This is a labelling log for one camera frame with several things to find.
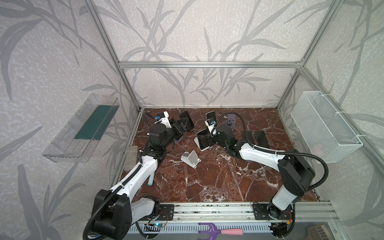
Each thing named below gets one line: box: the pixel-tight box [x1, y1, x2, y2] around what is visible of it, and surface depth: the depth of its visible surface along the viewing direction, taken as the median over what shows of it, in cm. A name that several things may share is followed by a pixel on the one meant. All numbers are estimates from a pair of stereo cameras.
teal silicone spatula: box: [147, 171, 155, 186], surface depth 84 cm
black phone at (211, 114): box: [205, 110, 217, 122], surface depth 98 cm
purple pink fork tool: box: [198, 222, 244, 240], surface depth 70 cm
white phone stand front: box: [180, 150, 202, 169], surface depth 90 cm
